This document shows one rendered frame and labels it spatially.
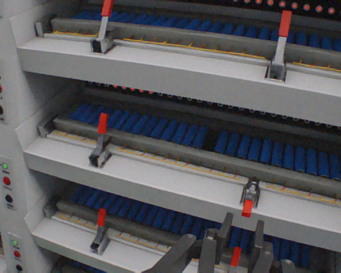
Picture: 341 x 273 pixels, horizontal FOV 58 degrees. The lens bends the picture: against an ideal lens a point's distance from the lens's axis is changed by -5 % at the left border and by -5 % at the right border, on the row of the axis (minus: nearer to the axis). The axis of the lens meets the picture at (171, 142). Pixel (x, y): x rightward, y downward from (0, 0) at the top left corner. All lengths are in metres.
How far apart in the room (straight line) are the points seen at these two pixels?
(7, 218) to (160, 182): 0.39
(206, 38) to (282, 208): 0.29
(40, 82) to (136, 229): 0.35
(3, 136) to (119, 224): 0.29
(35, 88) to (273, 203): 0.48
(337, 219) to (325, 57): 0.24
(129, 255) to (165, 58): 0.39
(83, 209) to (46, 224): 0.09
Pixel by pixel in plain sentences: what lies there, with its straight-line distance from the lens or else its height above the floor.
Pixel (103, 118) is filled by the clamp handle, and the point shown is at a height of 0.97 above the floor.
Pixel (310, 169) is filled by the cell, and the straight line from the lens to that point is 0.58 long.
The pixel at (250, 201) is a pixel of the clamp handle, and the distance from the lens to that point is 0.47.
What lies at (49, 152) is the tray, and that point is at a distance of 0.64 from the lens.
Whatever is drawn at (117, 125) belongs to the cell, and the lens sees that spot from 0.64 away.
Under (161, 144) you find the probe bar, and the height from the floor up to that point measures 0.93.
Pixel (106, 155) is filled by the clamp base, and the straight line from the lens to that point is 0.59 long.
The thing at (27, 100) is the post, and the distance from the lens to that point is 0.65.
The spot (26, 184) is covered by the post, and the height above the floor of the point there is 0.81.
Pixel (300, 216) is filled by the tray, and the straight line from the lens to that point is 0.53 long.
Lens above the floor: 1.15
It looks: 21 degrees down
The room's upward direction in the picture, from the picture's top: 6 degrees clockwise
